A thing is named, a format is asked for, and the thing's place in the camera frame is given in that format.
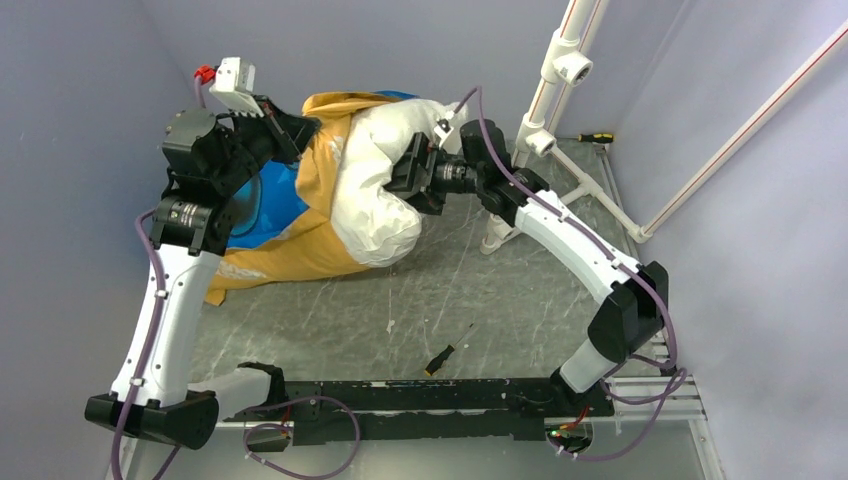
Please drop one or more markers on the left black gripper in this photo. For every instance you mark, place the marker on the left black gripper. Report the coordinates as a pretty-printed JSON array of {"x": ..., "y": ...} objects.
[{"x": 288, "y": 132}]

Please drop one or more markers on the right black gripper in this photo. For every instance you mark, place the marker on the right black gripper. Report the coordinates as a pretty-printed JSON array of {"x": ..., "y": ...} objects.
[{"x": 427, "y": 155}]

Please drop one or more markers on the white pillow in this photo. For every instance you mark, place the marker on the white pillow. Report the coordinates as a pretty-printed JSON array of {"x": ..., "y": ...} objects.
[{"x": 375, "y": 226}]

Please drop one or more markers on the yellow blue pillowcase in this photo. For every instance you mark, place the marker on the yellow blue pillowcase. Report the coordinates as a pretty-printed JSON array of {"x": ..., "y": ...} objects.
[{"x": 292, "y": 239}]

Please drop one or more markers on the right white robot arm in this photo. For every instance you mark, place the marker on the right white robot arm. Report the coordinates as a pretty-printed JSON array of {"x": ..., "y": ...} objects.
[{"x": 632, "y": 296}]

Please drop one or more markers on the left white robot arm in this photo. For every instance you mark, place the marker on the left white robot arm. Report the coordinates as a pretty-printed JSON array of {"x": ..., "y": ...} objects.
[{"x": 210, "y": 157}]

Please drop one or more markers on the black yellow screwdriver on table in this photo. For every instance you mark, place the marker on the black yellow screwdriver on table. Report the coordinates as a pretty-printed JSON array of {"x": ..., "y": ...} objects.
[{"x": 438, "y": 361}]

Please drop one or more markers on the screwdriver at back right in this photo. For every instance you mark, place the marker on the screwdriver at back right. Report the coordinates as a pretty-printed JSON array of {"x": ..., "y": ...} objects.
[{"x": 596, "y": 138}]

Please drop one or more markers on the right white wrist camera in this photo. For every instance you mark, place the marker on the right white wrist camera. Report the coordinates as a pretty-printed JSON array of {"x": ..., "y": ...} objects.
[{"x": 447, "y": 136}]

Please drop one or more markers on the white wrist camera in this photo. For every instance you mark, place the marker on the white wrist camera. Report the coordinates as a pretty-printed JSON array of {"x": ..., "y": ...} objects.
[
  {"x": 447, "y": 136},
  {"x": 231, "y": 82}
]

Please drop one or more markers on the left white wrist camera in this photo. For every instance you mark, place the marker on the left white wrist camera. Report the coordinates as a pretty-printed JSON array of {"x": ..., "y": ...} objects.
[{"x": 231, "y": 82}]

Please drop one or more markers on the aluminium rail frame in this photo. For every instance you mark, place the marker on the aluminium rail frame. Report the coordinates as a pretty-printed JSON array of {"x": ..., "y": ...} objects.
[{"x": 670, "y": 395}]

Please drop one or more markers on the white PVC pipe frame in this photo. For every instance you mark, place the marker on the white PVC pipe frame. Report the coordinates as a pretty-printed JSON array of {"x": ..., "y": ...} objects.
[{"x": 686, "y": 87}]

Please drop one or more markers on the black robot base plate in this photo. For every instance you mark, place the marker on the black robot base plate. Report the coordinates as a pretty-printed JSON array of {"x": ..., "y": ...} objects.
[{"x": 521, "y": 408}]

